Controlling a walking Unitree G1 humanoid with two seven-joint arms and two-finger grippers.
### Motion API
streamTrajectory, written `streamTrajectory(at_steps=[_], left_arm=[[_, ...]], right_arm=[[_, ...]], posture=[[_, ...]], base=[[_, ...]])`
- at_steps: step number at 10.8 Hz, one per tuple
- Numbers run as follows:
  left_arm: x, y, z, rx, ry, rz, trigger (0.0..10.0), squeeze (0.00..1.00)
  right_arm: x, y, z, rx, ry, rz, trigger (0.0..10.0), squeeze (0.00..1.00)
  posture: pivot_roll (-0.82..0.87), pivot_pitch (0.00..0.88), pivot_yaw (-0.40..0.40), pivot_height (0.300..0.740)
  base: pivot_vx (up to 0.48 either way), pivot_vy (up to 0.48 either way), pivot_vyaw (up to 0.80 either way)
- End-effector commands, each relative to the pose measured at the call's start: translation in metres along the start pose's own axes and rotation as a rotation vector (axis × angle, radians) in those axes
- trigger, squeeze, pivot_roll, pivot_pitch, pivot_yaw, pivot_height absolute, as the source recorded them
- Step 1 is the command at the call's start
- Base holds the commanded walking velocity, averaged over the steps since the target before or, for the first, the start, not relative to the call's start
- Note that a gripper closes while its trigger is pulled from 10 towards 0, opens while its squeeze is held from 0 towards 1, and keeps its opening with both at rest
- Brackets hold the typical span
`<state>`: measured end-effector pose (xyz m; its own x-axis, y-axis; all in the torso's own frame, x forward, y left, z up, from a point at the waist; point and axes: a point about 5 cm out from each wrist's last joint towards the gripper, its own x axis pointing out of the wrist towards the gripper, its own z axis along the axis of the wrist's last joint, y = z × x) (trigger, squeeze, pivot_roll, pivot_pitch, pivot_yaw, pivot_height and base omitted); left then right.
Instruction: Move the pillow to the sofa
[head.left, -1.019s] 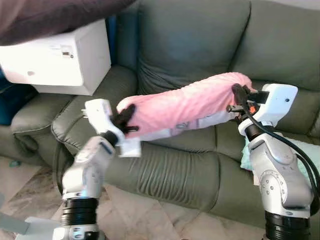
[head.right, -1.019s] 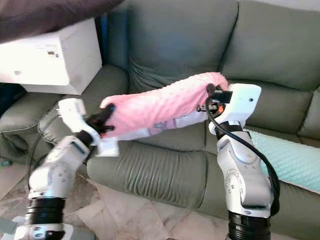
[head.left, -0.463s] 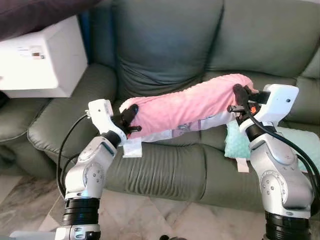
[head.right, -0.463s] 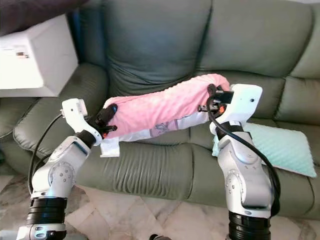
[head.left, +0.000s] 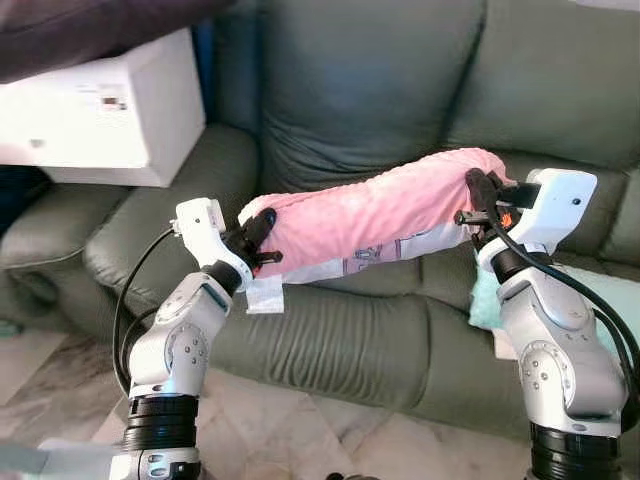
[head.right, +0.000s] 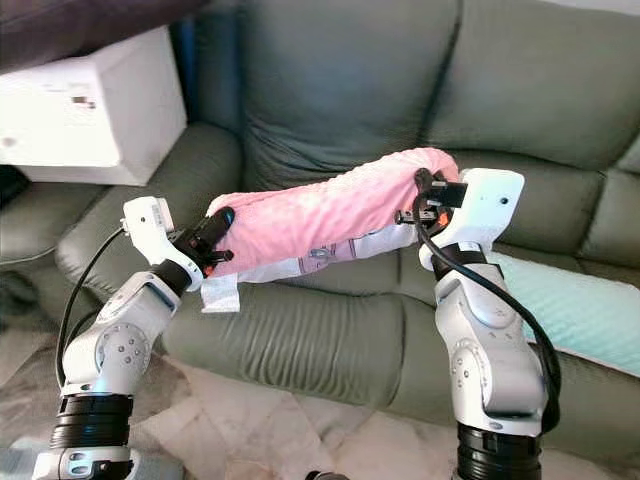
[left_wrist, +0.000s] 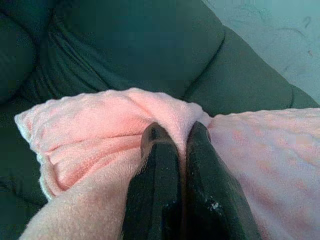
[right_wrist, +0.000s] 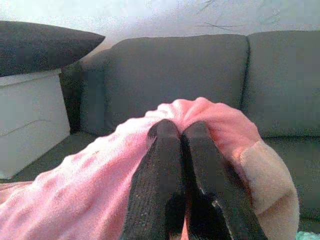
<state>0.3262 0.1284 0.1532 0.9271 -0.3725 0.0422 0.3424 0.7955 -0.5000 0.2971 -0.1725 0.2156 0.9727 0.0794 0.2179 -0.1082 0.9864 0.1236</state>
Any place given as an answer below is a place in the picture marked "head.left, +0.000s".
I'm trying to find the dark green leather sofa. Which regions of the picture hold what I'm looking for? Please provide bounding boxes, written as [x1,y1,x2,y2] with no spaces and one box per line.
[0,0,640,441]

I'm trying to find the mint green dotted pillow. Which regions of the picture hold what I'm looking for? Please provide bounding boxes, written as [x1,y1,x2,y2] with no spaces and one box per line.
[470,265,640,361]

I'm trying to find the pink dotted pillow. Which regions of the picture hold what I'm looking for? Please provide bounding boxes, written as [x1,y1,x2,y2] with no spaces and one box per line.
[238,148,516,316]

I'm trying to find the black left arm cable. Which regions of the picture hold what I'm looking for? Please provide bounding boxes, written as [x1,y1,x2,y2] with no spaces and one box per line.
[111,226,183,396]

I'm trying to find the dark brown cushion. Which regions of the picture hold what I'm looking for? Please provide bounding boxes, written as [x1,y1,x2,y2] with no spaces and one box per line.
[0,0,236,86]

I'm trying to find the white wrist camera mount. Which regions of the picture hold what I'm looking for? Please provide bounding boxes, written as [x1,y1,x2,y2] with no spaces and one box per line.
[172,198,256,293]
[495,168,599,257]

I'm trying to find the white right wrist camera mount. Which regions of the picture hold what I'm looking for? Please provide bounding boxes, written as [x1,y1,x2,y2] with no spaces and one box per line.
[495,168,599,257]

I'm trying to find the white drawer box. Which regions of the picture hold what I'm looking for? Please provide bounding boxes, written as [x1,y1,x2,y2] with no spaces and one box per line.
[0,28,206,188]

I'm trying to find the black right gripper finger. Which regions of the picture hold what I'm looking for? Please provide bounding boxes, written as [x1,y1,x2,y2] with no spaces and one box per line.
[464,168,504,213]

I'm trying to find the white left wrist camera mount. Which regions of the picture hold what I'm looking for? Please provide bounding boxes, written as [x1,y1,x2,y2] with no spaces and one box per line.
[172,198,256,293]

